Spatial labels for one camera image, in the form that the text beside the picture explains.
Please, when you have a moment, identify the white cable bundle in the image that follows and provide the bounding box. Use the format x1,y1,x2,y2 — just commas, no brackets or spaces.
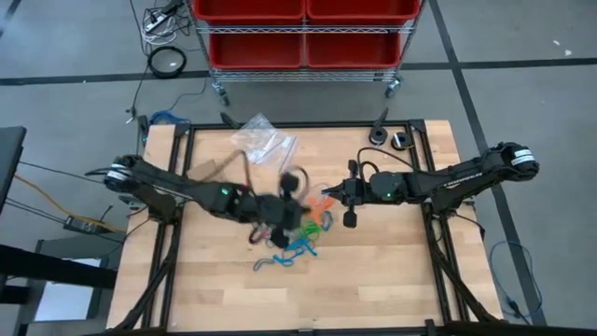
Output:
141,8,181,47

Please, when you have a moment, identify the black power adapter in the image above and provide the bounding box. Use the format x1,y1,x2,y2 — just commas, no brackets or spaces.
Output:
62,214,114,235

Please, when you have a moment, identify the white power strip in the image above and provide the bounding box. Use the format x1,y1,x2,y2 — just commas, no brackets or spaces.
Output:
143,12,170,34

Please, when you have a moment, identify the blue coiled cable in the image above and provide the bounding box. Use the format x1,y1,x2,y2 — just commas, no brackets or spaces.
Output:
148,109,191,127

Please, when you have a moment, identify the yellow floor cable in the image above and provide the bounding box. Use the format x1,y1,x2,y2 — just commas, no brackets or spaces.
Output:
12,174,128,233

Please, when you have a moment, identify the black floor cable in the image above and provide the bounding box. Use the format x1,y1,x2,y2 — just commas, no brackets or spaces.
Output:
3,198,66,225
125,0,150,125
17,160,92,181

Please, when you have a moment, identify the blue floor cable loop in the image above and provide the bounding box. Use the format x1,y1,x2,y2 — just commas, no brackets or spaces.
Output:
487,239,546,326

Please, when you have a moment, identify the small cardboard box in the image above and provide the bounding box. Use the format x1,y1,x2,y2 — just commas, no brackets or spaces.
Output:
186,159,223,184

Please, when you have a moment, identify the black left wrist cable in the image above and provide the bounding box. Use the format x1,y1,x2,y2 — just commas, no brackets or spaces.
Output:
204,149,253,188

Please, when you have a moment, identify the chrome wire shelving rack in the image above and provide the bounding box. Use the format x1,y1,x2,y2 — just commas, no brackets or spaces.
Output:
185,0,426,107

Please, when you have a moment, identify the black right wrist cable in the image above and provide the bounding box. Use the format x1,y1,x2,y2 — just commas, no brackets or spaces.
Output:
356,147,419,184

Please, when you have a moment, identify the green rubber band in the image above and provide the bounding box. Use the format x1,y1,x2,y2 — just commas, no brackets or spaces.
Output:
298,221,323,239

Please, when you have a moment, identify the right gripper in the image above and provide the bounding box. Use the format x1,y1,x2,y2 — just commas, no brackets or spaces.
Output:
321,160,410,230

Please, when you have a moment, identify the black desk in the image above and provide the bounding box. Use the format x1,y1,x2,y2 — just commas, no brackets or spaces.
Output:
0,125,28,214

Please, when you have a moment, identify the red plastic storage bin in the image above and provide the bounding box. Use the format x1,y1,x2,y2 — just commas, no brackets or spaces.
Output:
192,0,308,25
306,0,422,25
207,31,305,70
305,31,402,70

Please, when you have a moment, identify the black beam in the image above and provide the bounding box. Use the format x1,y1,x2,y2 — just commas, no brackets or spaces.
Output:
0,244,118,291

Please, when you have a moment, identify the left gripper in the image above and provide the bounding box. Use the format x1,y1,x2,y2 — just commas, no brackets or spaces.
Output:
242,172,307,250

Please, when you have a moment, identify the grey metal stand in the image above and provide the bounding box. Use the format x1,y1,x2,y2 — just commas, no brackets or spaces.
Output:
13,236,123,336

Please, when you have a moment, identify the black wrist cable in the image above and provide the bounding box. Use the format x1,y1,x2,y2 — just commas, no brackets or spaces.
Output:
356,147,419,184
204,149,253,188

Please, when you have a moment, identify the black coiled cable ring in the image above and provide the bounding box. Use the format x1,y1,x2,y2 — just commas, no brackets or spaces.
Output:
146,45,188,79

